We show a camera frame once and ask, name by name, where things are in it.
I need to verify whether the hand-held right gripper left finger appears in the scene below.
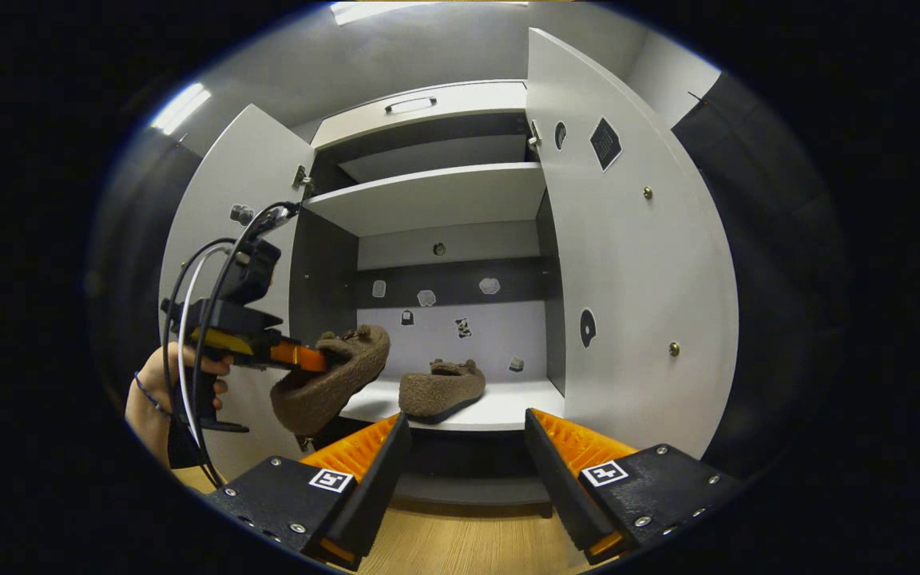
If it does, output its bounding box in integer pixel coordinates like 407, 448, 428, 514
203, 411, 413, 572

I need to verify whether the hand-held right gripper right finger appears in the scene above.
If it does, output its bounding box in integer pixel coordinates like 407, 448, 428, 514
524, 407, 744, 569

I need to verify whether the brown fuzzy shoe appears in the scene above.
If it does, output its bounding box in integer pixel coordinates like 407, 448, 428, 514
399, 359, 487, 425
270, 323, 391, 436

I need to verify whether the white shoe cabinet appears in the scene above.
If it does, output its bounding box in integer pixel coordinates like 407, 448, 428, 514
288, 80, 569, 508

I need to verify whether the white cabinet bottom board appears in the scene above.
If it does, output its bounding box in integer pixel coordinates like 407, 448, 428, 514
340, 375, 566, 433

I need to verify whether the white cabinet shelf board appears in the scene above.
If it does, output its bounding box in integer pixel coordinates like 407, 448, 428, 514
303, 162, 547, 237

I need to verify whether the cream cabinet drawer front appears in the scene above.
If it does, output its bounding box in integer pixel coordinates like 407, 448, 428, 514
312, 80, 529, 149

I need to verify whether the ceiling light panel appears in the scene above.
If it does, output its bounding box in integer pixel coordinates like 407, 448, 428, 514
331, 2, 429, 25
150, 83, 212, 135

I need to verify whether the black backdrop cloth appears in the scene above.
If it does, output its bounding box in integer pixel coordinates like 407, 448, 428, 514
672, 72, 852, 480

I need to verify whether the black cable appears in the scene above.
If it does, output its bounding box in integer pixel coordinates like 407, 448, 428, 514
192, 201, 301, 490

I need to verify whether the white cable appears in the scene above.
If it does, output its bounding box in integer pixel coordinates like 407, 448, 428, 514
178, 244, 237, 448

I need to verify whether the blue wrist bracelet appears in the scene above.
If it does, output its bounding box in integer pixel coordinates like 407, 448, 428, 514
134, 371, 175, 420

